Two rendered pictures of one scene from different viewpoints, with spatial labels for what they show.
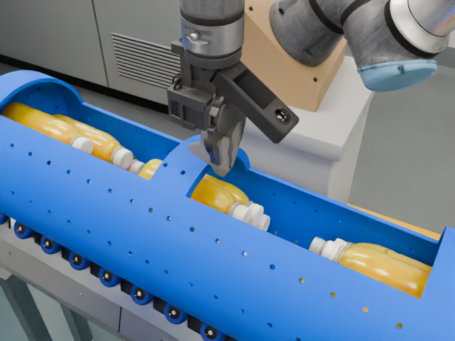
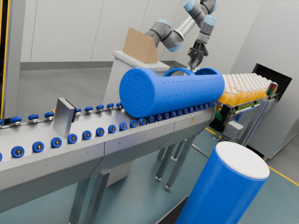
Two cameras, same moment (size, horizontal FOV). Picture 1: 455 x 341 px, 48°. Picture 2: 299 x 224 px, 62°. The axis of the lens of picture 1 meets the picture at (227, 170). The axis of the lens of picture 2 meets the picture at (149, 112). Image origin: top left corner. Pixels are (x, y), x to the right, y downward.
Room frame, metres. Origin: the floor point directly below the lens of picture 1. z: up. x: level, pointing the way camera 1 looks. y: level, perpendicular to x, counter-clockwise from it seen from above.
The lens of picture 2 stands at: (0.62, 1.72, 1.61)
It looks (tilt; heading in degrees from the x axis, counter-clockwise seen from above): 25 degrees down; 274
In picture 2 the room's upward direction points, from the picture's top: 20 degrees clockwise
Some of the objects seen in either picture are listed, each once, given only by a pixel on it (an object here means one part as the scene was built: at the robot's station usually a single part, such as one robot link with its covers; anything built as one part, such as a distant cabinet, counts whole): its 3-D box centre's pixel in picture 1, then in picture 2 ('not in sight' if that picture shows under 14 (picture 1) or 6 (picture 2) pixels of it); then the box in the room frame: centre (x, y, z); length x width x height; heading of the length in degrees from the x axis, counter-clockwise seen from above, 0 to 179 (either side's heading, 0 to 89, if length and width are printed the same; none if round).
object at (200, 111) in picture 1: (208, 84); (197, 49); (0.57, 0.02, 1.38); 0.09 x 0.08 x 0.12; 59
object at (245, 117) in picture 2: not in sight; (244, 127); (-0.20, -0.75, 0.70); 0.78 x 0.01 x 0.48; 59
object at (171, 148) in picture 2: not in sight; (168, 154); (0.44, -0.33, 0.31); 0.06 x 0.06 x 0.63; 59
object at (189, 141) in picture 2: not in sight; (179, 163); (0.32, -0.25, 0.31); 0.06 x 0.06 x 0.63; 59
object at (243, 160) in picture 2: not in sight; (242, 158); (0.18, 0.59, 1.03); 0.28 x 0.28 x 0.01
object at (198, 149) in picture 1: (206, 153); (193, 65); (0.55, 0.03, 1.27); 0.06 x 0.03 x 0.09; 59
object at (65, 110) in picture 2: not in sight; (64, 118); (1.03, 0.80, 1.00); 0.10 x 0.04 x 0.15; 149
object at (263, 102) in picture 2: not in sight; (236, 150); (-0.16, -0.49, 0.55); 0.04 x 0.04 x 1.10; 59
